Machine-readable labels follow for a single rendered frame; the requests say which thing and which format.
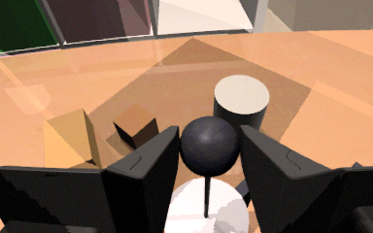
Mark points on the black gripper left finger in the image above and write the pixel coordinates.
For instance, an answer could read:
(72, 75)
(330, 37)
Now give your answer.
(130, 196)

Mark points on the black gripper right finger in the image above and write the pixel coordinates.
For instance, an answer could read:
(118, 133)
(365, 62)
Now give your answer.
(291, 193)

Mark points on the grey cylinder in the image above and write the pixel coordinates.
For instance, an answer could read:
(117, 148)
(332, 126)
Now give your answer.
(241, 100)

